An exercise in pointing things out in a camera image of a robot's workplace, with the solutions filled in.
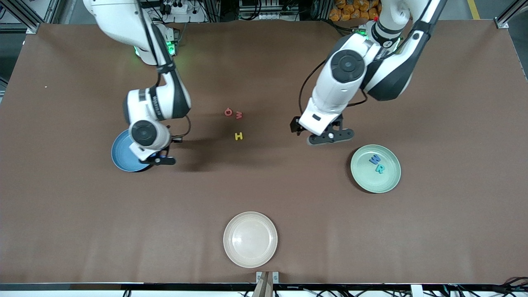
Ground blue plate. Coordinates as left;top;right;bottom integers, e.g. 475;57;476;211
111;129;151;172

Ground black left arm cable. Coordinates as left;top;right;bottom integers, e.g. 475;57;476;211
298;60;368;120

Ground green plate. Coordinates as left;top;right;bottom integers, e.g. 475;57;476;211
350;144;402;194

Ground white power strip with plugs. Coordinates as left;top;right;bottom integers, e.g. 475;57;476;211
159;0;190;15

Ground beige plate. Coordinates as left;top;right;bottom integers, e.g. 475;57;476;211
223;211;278;269

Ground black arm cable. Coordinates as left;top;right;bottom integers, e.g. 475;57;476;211
298;60;368;120
168;115;192;140

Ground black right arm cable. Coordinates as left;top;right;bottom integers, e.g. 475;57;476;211
168;115;192;140

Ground cable bundle below table edge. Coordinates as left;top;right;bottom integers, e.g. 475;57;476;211
445;276;528;297

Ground pile of orange bags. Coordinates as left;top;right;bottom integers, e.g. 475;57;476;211
329;0;382;22

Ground aluminium frame profile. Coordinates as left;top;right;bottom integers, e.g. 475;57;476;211
0;0;54;34
495;0;528;29

